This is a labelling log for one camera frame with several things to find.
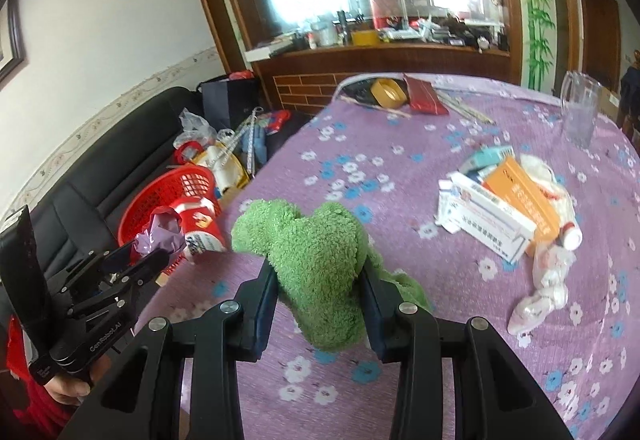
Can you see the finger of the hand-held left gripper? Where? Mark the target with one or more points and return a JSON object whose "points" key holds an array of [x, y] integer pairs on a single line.
{"points": [[125, 282], [95, 267]]}

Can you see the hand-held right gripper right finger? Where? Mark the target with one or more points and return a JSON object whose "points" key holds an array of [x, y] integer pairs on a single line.
{"points": [[372, 332]]}

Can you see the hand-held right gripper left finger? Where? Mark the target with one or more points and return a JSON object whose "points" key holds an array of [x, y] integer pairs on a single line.
{"points": [[263, 320]]}

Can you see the purple plastic bag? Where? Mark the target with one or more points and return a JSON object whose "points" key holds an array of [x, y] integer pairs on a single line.
{"points": [[160, 231]]}

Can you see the green plush toy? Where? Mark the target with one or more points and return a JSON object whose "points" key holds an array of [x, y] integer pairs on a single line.
{"points": [[310, 260]]}

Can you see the white bottle red label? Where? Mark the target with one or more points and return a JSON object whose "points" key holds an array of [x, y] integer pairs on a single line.
{"points": [[571, 235]]}

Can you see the person's left hand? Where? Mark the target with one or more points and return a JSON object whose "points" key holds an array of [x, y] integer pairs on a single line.
{"points": [[65, 391]]}

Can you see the red garment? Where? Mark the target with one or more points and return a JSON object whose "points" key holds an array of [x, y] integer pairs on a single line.
{"points": [[20, 400]]}

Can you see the black leather sofa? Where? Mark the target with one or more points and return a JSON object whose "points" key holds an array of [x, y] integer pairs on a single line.
{"points": [[80, 180]]}

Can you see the red white noodle cup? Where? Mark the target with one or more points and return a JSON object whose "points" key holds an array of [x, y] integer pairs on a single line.
{"points": [[206, 230]]}

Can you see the red plastic basket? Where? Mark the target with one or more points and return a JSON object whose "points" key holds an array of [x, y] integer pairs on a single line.
{"points": [[165, 190]]}

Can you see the small white tube box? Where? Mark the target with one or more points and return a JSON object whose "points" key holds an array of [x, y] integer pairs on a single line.
{"points": [[447, 210]]}

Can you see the yellow white plastic bag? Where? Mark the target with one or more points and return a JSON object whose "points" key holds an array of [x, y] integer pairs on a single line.
{"points": [[227, 170]]}

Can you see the white medicine box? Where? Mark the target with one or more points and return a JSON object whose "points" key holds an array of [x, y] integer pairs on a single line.
{"points": [[490, 220]]}

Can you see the crumpled white plastic bag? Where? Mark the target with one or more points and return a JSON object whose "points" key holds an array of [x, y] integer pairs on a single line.
{"points": [[537, 307]]}

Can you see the clear plastic bag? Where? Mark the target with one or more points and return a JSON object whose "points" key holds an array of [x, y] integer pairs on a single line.
{"points": [[195, 125]]}

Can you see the colourful toy package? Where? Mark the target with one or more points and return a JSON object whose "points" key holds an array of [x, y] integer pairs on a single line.
{"points": [[267, 130]]}

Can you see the orange medicine box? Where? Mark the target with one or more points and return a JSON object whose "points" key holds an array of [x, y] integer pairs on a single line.
{"points": [[525, 200]]}

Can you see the black paper bag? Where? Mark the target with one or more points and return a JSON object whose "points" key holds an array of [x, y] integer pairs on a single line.
{"points": [[230, 105]]}

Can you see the teal tissue packet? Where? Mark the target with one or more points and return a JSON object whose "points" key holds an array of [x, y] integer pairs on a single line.
{"points": [[492, 156]]}

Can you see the yellow tape roll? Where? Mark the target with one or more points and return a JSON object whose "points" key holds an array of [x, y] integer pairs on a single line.
{"points": [[396, 98]]}

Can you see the black pouch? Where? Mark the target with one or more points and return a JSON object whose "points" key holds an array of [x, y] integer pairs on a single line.
{"points": [[357, 90]]}

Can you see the red foil packet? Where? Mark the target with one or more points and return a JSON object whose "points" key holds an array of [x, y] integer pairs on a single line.
{"points": [[425, 95]]}

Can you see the bundle of wrapped sticks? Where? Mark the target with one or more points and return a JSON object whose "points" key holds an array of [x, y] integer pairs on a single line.
{"points": [[465, 106]]}

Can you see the flat white box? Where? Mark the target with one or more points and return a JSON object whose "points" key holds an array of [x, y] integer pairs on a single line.
{"points": [[257, 54]]}

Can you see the yellow box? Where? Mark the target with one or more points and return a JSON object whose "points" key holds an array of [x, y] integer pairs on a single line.
{"points": [[364, 38]]}

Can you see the clear plastic measuring cup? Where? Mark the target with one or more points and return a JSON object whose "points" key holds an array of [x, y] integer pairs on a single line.
{"points": [[580, 120]]}

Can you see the brown wooden door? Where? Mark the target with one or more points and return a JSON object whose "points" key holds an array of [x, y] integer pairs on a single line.
{"points": [[600, 35]]}

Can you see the dark framed wall picture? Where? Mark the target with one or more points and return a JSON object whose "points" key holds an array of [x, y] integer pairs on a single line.
{"points": [[15, 45]]}

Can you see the green bamboo wall painting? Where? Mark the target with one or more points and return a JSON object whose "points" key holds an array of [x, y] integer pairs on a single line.
{"points": [[532, 10]]}

